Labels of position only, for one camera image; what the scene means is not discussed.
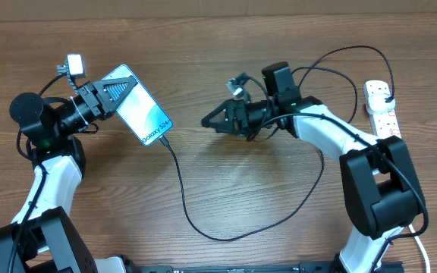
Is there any blue screen smartphone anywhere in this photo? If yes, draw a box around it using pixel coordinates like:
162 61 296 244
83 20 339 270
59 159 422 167
103 64 173 146

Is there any black charger cable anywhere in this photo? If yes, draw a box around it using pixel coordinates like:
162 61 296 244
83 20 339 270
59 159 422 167
159 45 395 243

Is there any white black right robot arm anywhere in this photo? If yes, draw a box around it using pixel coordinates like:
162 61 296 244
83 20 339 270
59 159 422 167
201 61 429 272

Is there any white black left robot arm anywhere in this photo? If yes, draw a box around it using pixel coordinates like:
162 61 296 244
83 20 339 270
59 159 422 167
0 76 140 272

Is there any white charger adapter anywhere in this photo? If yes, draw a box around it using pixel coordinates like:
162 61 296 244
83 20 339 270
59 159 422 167
366 93 396 115

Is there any white power strip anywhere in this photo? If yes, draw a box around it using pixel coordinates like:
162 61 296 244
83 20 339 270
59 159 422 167
363 80 401 139

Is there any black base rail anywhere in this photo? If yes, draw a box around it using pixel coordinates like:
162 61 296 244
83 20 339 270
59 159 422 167
119 260 405 273

